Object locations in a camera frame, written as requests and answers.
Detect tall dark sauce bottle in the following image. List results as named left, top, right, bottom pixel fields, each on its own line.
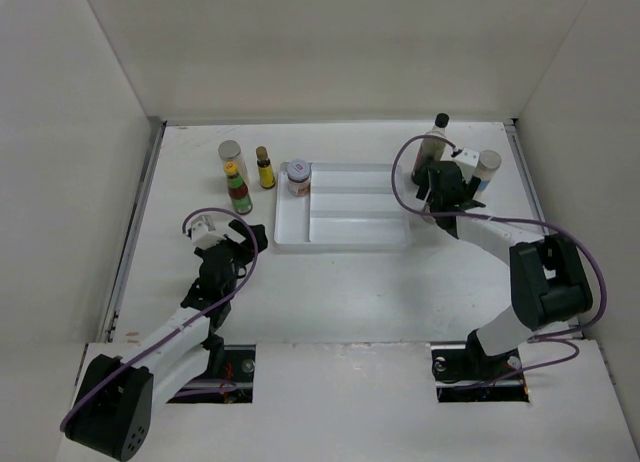
left=411, top=113, right=450, bottom=185

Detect red chili sauce bottle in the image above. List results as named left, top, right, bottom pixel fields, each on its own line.
left=223, top=161, right=253, bottom=215

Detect blue label white powder jar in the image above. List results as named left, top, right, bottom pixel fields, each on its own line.
left=473, top=150, right=502, bottom=199

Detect small yellow label bottle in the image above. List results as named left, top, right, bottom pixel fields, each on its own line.
left=256, top=146, right=276, bottom=189

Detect silver lid clear jar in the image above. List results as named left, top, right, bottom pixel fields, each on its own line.
left=218, top=140, right=250, bottom=183

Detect red lid spice jar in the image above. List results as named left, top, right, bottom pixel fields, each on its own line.
left=286, top=159, right=311, bottom=197

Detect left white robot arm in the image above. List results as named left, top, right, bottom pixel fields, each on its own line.
left=60, top=213, right=268, bottom=461

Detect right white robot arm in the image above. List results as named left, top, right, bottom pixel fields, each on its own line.
left=416, top=161, right=593, bottom=383

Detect white divided organizer tray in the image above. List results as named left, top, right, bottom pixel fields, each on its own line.
left=273, top=162, right=411, bottom=254

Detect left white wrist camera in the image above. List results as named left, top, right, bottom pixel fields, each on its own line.
left=185, top=214, right=223, bottom=250

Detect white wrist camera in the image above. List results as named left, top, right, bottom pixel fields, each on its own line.
left=185, top=214, right=223, bottom=250
left=451, top=148, right=480, bottom=181

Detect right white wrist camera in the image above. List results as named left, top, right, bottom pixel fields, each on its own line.
left=451, top=148, right=480, bottom=181

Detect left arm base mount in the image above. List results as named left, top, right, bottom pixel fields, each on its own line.
left=169, top=335, right=256, bottom=405

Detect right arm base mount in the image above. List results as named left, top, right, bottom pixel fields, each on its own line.
left=430, top=332, right=529, bottom=403

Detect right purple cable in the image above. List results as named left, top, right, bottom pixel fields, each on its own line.
left=390, top=135, right=607, bottom=391

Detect purple cable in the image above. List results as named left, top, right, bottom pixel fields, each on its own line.
left=59, top=209, right=260, bottom=432
left=390, top=135, right=607, bottom=391

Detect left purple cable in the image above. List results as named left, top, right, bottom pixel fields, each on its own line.
left=59, top=209, right=260, bottom=432

